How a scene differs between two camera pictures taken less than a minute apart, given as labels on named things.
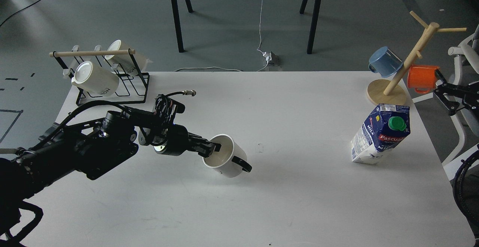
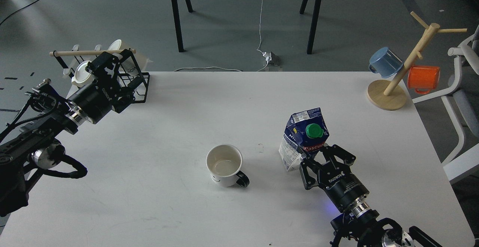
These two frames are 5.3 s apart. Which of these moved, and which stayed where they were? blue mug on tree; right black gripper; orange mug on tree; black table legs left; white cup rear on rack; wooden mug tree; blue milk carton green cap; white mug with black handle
Moved: blue milk carton green cap; right black gripper; white mug with black handle
Stayed: white cup rear on rack; blue mug on tree; wooden mug tree; black table legs left; orange mug on tree
